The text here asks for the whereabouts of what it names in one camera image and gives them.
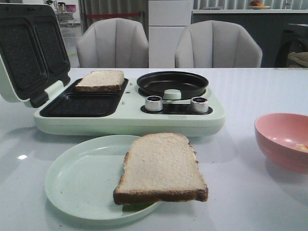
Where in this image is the bread slice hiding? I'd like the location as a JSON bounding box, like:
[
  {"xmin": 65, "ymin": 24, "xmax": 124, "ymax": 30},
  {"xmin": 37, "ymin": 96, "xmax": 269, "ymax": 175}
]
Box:
[
  {"xmin": 113, "ymin": 133, "xmax": 208, "ymax": 205},
  {"xmin": 74, "ymin": 70, "xmax": 125, "ymax": 92}
]

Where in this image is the breakfast maker hinged lid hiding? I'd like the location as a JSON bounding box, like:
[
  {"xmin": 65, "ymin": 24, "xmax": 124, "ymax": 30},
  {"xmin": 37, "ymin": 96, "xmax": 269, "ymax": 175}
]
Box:
[{"xmin": 0, "ymin": 3, "xmax": 70, "ymax": 108}]

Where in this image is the cooked shrimp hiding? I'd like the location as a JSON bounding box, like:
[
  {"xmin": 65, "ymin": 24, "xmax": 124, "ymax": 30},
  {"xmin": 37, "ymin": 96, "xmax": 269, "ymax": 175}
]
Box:
[{"xmin": 295, "ymin": 143, "xmax": 308, "ymax": 152}]

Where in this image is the mint green breakfast maker base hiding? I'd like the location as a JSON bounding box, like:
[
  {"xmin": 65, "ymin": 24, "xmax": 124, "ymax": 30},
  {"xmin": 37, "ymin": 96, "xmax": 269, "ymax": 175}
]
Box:
[{"xmin": 34, "ymin": 77, "xmax": 225, "ymax": 137}]

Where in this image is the left silver control knob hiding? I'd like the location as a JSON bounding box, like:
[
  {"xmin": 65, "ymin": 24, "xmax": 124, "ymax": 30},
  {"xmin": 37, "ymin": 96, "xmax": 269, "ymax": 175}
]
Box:
[{"xmin": 144, "ymin": 95, "xmax": 163, "ymax": 112}]

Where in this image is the silver control knob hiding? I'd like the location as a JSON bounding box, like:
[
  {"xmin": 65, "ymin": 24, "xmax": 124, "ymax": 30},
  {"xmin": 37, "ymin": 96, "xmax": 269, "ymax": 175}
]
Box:
[
  {"xmin": 190, "ymin": 97, "xmax": 209, "ymax": 114},
  {"xmin": 144, "ymin": 95, "xmax": 163, "ymax": 112}
]

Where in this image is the right silver control knob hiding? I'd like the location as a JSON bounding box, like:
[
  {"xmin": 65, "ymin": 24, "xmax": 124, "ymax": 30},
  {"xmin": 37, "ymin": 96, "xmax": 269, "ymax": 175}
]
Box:
[{"xmin": 190, "ymin": 97, "xmax": 209, "ymax": 114}]

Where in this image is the black round frying pan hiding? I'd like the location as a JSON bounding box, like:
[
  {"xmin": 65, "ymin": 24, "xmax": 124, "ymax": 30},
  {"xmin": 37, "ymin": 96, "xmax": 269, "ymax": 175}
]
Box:
[{"xmin": 137, "ymin": 71, "xmax": 209, "ymax": 100}]

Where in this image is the left grey upholstered chair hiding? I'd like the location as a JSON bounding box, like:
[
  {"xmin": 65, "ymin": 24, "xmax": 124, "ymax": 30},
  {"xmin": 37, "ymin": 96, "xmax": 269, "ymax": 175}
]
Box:
[{"xmin": 77, "ymin": 18, "xmax": 149, "ymax": 68}]

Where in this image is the grey upholstered chair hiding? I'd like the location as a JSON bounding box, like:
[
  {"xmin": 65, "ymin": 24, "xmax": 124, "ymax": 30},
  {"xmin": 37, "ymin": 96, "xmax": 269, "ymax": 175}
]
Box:
[
  {"xmin": 175, "ymin": 20, "xmax": 263, "ymax": 68},
  {"xmin": 77, "ymin": 18, "xmax": 149, "ymax": 68}
]

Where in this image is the right grey upholstered chair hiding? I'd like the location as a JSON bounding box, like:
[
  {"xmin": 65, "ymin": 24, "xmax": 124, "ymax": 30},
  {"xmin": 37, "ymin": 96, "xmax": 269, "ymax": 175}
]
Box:
[{"xmin": 175, "ymin": 20, "xmax": 263, "ymax": 68}]

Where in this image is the mint green round plate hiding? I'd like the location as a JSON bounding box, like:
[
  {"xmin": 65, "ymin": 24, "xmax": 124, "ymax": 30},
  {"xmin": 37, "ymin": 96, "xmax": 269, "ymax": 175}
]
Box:
[{"xmin": 45, "ymin": 135, "xmax": 160, "ymax": 226}]

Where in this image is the white refrigerator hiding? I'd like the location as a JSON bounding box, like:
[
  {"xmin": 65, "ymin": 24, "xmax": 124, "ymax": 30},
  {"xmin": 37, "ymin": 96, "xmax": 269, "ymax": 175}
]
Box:
[{"xmin": 148, "ymin": 0, "xmax": 193, "ymax": 68}]

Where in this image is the pink bowl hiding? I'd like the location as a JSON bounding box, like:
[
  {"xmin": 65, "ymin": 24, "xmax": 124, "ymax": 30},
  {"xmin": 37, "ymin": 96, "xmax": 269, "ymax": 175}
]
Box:
[{"xmin": 255, "ymin": 113, "xmax": 308, "ymax": 174}]

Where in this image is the dark kitchen counter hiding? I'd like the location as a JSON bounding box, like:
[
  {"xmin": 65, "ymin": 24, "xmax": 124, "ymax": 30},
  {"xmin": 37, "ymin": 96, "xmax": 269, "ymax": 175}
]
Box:
[{"xmin": 192, "ymin": 9, "xmax": 308, "ymax": 68}]

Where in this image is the fruit bowl on counter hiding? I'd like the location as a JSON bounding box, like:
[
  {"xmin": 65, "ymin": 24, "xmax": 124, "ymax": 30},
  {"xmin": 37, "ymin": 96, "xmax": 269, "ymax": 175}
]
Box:
[{"xmin": 248, "ymin": 0, "xmax": 270, "ymax": 10}]

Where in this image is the beige cushion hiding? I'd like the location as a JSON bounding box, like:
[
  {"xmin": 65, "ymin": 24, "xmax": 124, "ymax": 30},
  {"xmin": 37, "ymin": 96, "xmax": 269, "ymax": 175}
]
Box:
[{"xmin": 287, "ymin": 52, "xmax": 308, "ymax": 68}]

